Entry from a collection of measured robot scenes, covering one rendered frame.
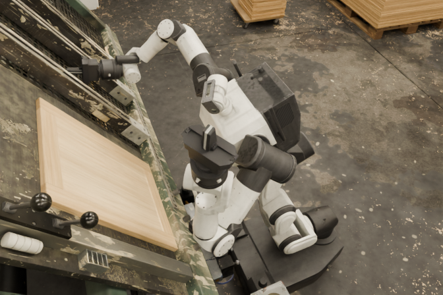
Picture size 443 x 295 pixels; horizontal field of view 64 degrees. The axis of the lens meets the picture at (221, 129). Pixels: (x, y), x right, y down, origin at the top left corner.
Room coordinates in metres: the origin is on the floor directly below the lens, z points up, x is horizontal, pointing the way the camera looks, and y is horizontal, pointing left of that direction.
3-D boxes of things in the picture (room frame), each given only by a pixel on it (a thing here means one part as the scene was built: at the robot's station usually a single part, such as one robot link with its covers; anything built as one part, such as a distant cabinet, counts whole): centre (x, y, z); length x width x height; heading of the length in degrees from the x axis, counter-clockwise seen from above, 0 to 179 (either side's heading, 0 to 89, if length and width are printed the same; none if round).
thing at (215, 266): (0.80, 0.06, 0.69); 0.50 x 0.14 x 0.24; 22
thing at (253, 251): (1.04, -0.38, 0.19); 0.64 x 0.52 x 0.33; 112
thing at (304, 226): (1.05, -0.41, 0.28); 0.21 x 0.20 x 0.13; 112
